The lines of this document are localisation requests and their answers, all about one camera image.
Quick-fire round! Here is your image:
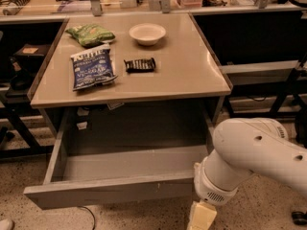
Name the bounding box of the grey top drawer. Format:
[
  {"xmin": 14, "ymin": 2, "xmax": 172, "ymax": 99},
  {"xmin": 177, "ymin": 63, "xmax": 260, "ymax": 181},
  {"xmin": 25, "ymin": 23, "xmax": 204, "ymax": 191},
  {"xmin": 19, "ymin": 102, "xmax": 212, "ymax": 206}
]
[{"xmin": 24, "ymin": 103, "xmax": 210, "ymax": 209}]

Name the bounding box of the black box on left shelf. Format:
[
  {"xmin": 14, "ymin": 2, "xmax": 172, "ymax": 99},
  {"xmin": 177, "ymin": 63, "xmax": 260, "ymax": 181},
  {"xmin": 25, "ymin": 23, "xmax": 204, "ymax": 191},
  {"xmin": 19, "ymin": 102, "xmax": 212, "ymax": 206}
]
[{"xmin": 14, "ymin": 44, "xmax": 50, "ymax": 58}]

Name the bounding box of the green chip bag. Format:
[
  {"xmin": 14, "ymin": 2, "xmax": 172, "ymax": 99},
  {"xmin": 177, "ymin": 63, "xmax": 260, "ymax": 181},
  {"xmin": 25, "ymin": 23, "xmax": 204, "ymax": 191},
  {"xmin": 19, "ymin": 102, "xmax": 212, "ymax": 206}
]
[{"xmin": 65, "ymin": 24, "xmax": 115, "ymax": 48}]

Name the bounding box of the black candy bar wrapper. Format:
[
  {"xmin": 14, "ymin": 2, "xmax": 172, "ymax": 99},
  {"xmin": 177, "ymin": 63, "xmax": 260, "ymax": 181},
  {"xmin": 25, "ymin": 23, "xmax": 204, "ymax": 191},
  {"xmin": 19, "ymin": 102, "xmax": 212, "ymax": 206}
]
[{"xmin": 124, "ymin": 57, "xmax": 156, "ymax": 73}]

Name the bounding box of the black cable on floor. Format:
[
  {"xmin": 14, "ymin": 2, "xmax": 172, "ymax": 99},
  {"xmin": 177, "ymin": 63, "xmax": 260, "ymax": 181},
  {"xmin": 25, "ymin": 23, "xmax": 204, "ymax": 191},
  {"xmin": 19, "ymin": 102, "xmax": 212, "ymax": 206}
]
[{"xmin": 78, "ymin": 206, "xmax": 97, "ymax": 230}]

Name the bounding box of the grey drawer cabinet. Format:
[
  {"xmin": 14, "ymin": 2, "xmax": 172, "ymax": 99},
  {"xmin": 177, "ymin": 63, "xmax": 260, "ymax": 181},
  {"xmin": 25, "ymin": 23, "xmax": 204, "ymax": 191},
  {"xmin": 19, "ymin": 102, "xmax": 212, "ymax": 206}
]
[{"xmin": 27, "ymin": 11, "xmax": 233, "ymax": 155}]

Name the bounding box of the white bowl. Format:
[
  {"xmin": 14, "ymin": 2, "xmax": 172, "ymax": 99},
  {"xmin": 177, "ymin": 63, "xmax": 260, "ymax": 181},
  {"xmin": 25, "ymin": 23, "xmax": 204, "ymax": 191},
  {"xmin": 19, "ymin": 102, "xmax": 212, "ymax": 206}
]
[{"xmin": 129, "ymin": 23, "xmax": 166, "ymax": 46}]

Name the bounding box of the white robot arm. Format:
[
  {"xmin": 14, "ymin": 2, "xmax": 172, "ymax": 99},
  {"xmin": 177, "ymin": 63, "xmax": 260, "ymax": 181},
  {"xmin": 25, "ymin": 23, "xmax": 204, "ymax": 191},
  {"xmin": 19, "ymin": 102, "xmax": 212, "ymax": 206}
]
[{"xmin": 187, "ymin": 118, "xmax": 307, "ymax": 230}]

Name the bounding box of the black office chair base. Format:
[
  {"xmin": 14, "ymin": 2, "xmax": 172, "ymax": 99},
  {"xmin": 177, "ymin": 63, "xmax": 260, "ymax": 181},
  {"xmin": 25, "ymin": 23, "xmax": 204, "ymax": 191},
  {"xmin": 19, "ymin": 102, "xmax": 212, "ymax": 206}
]
[{"xmin": 292, "ymin": 211, "xmax": 307, "ymax": 225}]

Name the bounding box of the blue Kettle chip bag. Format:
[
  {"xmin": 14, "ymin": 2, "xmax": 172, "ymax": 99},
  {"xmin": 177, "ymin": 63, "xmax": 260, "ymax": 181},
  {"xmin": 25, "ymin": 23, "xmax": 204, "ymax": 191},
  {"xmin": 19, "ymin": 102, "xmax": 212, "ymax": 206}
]
[{"xmin": 70, "ymin": 44, "xmax": 117, "ymax": 91}]

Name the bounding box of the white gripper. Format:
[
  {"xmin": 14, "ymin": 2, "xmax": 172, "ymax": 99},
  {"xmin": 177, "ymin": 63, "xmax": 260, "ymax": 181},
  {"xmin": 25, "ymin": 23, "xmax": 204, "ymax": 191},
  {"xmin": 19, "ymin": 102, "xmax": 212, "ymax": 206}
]
[{"xmin": 187, "ymin": 150, "xmax": 254, "ymax": 230}]

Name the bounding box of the white shoe tip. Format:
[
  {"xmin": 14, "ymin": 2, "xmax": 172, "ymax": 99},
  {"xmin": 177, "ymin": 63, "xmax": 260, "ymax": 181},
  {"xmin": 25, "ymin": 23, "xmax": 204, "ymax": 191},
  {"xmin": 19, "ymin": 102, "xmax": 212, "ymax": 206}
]
[{"xmin": 0, "ymin": 218, "xmax": 14, "ymax": 230}]

